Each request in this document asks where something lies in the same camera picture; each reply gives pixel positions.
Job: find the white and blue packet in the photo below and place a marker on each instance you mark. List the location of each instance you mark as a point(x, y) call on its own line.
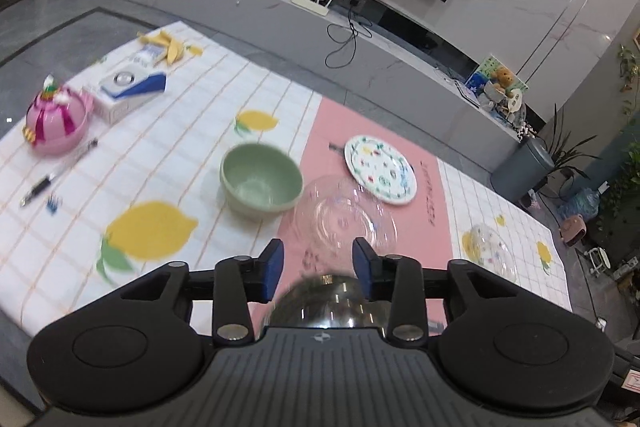
point(145, 56)

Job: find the stainless steel bowl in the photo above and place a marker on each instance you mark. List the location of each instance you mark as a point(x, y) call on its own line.
point(325, 302)

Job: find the pink placemat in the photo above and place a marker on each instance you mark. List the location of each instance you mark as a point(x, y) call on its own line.
point(325, 127)

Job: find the banana peel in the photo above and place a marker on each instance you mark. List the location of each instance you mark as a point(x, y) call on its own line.
point(172, 49)

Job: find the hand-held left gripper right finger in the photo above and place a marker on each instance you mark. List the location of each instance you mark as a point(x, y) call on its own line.
point(362, 268)

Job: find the white checked lemon tablecloth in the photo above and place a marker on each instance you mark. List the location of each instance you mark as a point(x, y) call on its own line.
point(175, 132)

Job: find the green ceramic bowl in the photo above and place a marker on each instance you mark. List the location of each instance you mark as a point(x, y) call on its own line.
point(260, 187)

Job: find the blue water bottle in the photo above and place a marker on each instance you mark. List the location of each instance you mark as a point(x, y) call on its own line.
point(580, 204)

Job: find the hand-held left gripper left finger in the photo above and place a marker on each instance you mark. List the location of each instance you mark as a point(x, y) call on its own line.
point(272, 268)

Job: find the grey trash bin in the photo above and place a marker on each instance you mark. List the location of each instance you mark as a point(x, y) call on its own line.
point(525, 167)

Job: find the tall green potted plant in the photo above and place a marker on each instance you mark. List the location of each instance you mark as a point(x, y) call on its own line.
point(565, 152)

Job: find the clear glass bowl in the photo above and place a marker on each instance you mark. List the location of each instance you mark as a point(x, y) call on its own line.
point(340, 212)

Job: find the leafy green plants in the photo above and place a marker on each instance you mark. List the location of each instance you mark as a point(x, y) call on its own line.
point(625, 167)

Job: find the white and blue box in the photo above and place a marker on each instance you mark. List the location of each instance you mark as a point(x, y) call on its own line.
point(120, 102)

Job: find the white floral patterned plate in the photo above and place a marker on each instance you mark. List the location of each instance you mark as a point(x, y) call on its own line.
point(380, 167)

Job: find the brown teddy bear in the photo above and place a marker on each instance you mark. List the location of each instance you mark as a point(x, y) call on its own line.
point(502, 79)

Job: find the green picture book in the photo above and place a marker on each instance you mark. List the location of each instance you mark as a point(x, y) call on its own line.
point(487, 67)

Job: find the black and silver pen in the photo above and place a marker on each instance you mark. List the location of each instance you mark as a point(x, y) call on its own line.
point(40, 186)

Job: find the floral glass plate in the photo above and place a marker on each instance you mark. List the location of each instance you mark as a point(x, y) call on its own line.
point(487, 252)

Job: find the white round sign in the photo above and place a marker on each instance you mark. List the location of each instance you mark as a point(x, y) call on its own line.
point(513, 99)

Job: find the small pink heater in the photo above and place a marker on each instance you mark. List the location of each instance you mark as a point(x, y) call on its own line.
point(573, 229)

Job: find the small white rack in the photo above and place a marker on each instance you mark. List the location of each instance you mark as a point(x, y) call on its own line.
point(598, 259)

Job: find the small blue clip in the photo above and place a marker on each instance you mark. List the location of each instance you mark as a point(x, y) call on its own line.
point(52, 203)

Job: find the pink toy container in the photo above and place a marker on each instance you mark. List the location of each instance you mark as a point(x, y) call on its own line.
point(55, 122)

